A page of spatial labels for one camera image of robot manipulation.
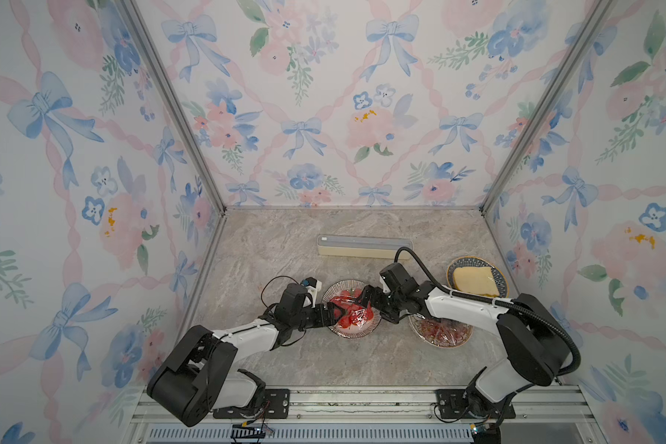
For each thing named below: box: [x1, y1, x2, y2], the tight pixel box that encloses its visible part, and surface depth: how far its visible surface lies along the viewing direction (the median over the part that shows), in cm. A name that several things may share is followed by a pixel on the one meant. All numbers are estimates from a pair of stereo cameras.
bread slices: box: [453, 266, 501, 297], surface depth 97 cm
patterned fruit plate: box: [407, 312, 474, 348], surface depth 84 cm
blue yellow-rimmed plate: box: [445, 256, 509, 299], surface depth 97 cm
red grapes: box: [419, 319, 473, 346], surface depth 84 cm
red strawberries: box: [329, 289, 374, 329], surface depth 88 cm
